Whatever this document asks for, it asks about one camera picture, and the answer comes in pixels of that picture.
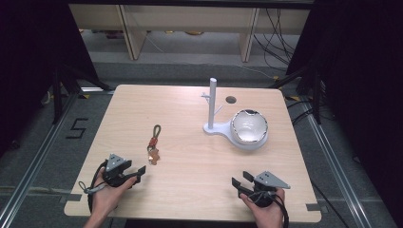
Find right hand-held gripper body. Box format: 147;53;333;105
251;170;292;209

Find person's right hand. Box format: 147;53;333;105
239;188;286;228

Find light wooden shelf unit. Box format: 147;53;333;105
68;4;312;64

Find keychain with wooden bear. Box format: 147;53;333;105
146;123;163;166

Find dark curtain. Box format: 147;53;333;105
285;0;403;227
0;0;100;158

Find person's left hand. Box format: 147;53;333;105
90;167;139;219

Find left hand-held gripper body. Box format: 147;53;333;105
102;154;133;188

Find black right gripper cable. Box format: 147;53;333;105
250;190;290;228

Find grey wrist strap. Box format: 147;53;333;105
78;180;108;195

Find black floor cables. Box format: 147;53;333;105
285;96;334;126

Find white stand with pole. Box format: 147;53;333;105
201;77;269;152

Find bundle of black cables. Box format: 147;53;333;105
252;8;302;73

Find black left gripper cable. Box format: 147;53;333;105
87;160;109;214

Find aluminium floor rail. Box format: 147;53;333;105
300;98;373;228
0;92;79;228

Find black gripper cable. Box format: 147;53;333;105
250;190;290;228
87;160;109;214

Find black metal stand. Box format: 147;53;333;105
268;65;323;125
51;62;113;125

